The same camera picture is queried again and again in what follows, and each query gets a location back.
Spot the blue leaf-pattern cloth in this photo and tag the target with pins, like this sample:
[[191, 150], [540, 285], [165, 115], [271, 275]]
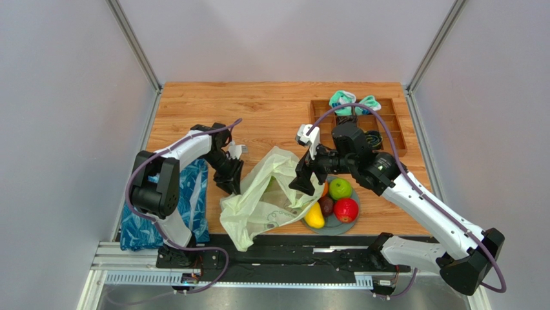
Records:
[[137, 233]]

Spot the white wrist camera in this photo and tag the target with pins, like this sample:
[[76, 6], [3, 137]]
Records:
[[308, 135], [236, 150]]

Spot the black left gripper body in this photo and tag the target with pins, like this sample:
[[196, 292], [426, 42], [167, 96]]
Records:
[[220, 163]]

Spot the teal white sock right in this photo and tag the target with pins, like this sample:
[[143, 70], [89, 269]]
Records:
[[370, 102]]

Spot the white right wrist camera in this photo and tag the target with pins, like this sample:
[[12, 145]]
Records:
[[308, 135]]

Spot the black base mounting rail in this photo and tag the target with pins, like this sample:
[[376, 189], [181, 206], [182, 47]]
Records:
[[283, 259]]

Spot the red fake fruit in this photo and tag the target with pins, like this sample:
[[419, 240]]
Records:
[[346, 210]]

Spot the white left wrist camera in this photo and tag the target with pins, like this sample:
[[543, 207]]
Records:
[[236, 150]]

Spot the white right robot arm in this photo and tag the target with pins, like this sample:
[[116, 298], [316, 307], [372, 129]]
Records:
[[464, 252]]

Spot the teal white sock left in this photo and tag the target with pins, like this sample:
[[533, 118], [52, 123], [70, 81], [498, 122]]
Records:
[[342, 97]]

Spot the teal white sock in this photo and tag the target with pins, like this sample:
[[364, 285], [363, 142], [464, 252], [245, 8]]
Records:
[[370, 102], [342, 97]]

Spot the orange fake orange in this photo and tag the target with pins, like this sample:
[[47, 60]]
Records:
[[325, 189]]

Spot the yellow fake mango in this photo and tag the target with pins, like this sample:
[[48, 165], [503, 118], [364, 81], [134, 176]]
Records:
[[314, 217]]

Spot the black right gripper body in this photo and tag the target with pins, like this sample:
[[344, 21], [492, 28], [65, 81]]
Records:
[[309, 164]]

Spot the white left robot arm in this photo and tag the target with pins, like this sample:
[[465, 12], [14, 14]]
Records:
[[152, 191]]

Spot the green fake apple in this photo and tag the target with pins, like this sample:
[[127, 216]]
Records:
[[339, 189]]

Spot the pale yellow plastic bag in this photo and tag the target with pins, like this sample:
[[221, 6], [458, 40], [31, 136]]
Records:
[[266, 201]]

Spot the dark red fake plum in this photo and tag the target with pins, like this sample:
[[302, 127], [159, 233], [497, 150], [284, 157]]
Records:
[[326, 205]]

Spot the grey round plate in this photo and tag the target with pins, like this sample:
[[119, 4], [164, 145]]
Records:
[[333, 227]]

